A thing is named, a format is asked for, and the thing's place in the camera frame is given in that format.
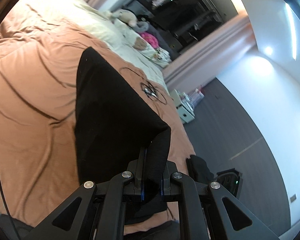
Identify pink curtain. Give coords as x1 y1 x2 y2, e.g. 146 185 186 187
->
162 14 256 93

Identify white storage box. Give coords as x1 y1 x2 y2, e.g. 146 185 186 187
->
170 89 195 124

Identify pink plush toy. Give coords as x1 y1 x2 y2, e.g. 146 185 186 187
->
140 32 159 49

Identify orange duvet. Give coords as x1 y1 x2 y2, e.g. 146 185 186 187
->
0 4 194 227

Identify black pants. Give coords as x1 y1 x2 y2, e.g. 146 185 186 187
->
75 48 171 224

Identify black earphone cable on bed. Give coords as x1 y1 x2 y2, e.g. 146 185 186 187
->
118 67 168 106

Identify beige plush toy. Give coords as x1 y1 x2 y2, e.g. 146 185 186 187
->
111 9 138 27

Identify cream bed sheet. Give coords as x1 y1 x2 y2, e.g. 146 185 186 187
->
103 19 167 89

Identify cream pillow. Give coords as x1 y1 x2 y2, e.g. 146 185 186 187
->
27 0 124 55

